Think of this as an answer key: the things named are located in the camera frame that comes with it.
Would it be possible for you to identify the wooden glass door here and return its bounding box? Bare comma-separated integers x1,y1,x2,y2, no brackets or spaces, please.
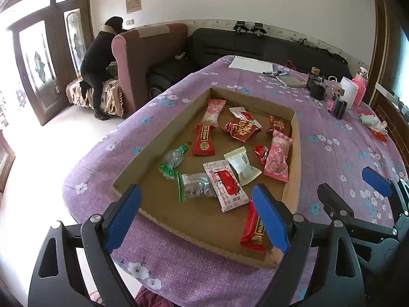
8,0,95,127

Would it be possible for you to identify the dark bag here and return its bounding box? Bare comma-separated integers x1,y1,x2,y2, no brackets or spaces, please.
315,48,349,66

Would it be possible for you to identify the purple floral tablecloth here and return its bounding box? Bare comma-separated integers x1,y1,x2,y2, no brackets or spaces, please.
62,54,409,307

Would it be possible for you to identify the wooden furniture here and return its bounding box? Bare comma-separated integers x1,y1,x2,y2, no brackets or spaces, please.
374,83,409,154

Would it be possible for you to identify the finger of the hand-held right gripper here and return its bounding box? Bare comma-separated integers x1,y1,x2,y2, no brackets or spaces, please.
362,166,409,227
317,183,398,240

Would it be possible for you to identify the flat red packet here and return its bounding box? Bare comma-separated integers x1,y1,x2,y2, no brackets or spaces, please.
367,126,389,141

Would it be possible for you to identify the white paper sheet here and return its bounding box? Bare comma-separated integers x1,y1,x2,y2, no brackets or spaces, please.
228,56,275,71

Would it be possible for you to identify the wooden door frame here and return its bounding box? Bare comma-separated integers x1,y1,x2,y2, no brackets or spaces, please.
371,0,403,103

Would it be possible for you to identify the small red candy packet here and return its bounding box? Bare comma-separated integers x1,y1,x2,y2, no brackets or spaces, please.
254,145,271,166

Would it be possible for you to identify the pink bottle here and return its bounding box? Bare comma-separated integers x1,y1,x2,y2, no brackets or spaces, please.
351,67,369,107

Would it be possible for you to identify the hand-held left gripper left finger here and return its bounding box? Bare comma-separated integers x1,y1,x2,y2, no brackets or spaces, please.
28,184,143,307

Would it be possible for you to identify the patterned seat cover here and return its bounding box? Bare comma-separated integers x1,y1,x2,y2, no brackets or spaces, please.
65,78,125,117

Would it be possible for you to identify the white cylindrical container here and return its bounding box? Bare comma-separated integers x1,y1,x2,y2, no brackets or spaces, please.
339,77,360,110

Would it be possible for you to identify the red long snack packet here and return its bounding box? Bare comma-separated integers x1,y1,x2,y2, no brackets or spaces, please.
240,199,267,253
192,124,215,156

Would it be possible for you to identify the white red snack packet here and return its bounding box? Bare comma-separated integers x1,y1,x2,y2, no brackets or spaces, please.
228,106,256,122
203,160,250,213

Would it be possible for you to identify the maroon armchair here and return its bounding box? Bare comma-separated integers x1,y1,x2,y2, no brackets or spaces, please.
111,22,189,119

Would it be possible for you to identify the plain white snack packet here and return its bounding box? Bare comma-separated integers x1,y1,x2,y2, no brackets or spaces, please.
223,146,263,187

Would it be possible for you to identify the pink snack packet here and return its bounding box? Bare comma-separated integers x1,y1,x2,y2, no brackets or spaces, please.
198,99,227,128
263,129,294,183

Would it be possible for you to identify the dark red gold snack packet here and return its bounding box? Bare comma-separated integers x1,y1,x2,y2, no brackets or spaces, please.
221,118,263,143
266,115,293,138

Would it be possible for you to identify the maroon clothing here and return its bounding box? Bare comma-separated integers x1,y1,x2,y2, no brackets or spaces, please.
134,286,175,307

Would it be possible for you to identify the black sofa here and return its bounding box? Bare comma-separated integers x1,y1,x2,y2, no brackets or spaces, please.
145,27,350,98

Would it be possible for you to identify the cardboard box tray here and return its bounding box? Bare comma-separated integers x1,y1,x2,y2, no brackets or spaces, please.
112,86,302,271

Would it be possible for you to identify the grey notebook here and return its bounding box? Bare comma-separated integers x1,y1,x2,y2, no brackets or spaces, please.
283,76,308,88

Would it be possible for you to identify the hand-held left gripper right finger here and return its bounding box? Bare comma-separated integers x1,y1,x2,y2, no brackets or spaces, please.
252,184,368,307

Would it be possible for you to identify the green clear snack packet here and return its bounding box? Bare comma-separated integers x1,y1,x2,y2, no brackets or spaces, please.
159,143,189,181
176,172,216,203

